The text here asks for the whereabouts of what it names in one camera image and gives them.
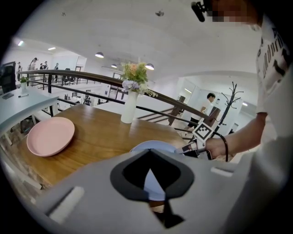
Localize black head-mounted camera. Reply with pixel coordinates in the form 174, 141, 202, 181
191, 0, 213, 23

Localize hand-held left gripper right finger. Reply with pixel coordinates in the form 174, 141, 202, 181
150, 149, 252, 234

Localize white printed t-shirt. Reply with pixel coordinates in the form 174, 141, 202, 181
238, 13, 293, 234

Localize person's head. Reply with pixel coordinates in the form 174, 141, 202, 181
206, 0, 264, 30

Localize small potted plant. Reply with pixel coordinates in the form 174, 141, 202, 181
19, 76, 30, 91

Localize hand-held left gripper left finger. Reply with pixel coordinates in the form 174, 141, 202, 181
29, 149, 169, 234

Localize person's right hand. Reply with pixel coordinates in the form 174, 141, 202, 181
207, 137, 227, 159

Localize blue big plate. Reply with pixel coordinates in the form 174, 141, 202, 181
130, 140, 179, 202

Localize brown wooden table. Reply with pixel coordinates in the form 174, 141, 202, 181
12, 103, 190, 187

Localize black coat rack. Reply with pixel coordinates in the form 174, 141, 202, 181
215, 81, 244, 138

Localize group of standing people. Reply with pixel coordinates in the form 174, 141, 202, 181
17, 57, 60, 83

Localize white vase with flowers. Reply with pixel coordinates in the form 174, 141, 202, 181
120, 61, 158, 98

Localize light blue table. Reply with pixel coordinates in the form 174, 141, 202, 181
0, 86, 60, 147

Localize black curved railing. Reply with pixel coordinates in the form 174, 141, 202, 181
17, 69, 220, 140

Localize black cable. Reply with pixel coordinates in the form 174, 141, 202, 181
218, 134, 229, 162

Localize black office chair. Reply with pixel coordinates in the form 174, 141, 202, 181
0, 61, 17, 94

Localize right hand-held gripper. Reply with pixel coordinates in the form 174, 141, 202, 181
176, 117, 215, 160

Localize pink big plate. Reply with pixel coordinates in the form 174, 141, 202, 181
26, 117, 76, 158

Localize person's right forearm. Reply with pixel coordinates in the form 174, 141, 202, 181
225, 112, 268, 158

